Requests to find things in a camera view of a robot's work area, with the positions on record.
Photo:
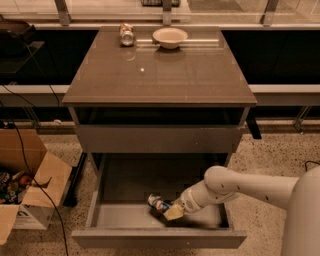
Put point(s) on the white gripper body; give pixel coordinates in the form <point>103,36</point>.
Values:
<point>185,201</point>

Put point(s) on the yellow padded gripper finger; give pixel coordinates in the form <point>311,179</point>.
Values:
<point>174,212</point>

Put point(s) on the crushed red bull can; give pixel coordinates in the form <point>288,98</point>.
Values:
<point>157,203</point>

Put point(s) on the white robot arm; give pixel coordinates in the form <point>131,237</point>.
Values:
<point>299,196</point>

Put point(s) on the open grey middle drawer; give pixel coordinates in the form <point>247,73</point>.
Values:
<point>119,216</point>

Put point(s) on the grey drawer cabinet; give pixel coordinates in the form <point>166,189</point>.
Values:
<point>197,85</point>

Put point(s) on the closed grey top drawer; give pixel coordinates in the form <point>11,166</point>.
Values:
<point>103,139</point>

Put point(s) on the crushed silver can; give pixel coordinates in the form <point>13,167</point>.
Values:
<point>126,34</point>

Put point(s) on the cardboard box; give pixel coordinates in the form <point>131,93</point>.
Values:
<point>38,177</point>

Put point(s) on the white bowl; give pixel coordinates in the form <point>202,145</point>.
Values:
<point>170,38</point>

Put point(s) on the items inside cardboard box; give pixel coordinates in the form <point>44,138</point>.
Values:
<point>14,185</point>

